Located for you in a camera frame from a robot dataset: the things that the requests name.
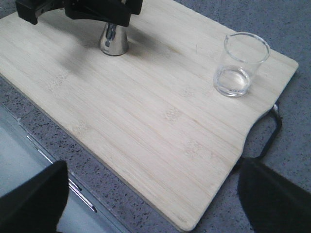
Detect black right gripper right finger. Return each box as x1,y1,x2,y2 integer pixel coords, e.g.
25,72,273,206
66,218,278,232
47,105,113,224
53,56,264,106
238,158,311,233

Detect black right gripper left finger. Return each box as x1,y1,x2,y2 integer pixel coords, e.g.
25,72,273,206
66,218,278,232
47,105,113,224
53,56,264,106
0,161,69,233

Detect steel double jigger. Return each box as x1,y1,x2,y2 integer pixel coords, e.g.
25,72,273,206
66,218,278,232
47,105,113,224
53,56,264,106
99,23,129,56

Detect small glass beaker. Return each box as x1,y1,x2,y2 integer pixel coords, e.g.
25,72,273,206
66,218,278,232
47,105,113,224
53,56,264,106
213,32,270,98

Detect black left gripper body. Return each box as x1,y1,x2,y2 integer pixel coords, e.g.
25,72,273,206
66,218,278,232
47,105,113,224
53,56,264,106
117,0,143,15

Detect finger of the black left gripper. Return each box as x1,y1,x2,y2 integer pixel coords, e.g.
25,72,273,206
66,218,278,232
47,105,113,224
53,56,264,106
64,0,132,27
15,0,64,25

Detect chrome drawer handle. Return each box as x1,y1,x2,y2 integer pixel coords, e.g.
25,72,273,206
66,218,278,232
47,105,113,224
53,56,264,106
26,135,98,213

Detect wooden cutting board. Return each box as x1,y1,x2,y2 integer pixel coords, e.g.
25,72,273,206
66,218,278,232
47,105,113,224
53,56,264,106
0,0,298,232

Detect black cutting board handle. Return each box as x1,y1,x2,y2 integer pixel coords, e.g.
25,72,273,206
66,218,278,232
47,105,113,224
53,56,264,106
253,101,282,161

